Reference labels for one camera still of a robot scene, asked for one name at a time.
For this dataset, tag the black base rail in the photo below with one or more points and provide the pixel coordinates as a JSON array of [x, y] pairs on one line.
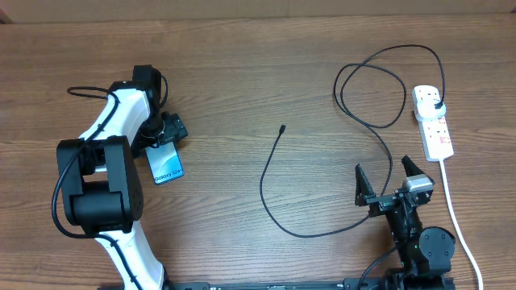
[[258, 285]]

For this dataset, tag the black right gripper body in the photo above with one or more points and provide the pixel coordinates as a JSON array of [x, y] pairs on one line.
[[381, 205]]

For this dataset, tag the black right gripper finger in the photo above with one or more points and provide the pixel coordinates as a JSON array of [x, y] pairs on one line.
[[410, 167], [364, 190]]

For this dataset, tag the white charger plug adapter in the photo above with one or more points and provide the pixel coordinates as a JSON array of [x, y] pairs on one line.
[[426, 110]]

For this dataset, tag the blue Galaxy smartphone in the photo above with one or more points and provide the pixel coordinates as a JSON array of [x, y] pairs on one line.
[[164, 163]]

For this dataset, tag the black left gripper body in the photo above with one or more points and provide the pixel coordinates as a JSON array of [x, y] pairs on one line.
[[166, 130]]

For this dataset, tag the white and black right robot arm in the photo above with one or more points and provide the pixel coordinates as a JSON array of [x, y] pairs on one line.
[[425, 252]]

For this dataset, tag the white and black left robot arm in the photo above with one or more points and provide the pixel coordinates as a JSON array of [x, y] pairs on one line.
[[98, 194]]

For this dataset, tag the white power strip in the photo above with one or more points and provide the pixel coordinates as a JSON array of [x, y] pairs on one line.
[[436, 140]]

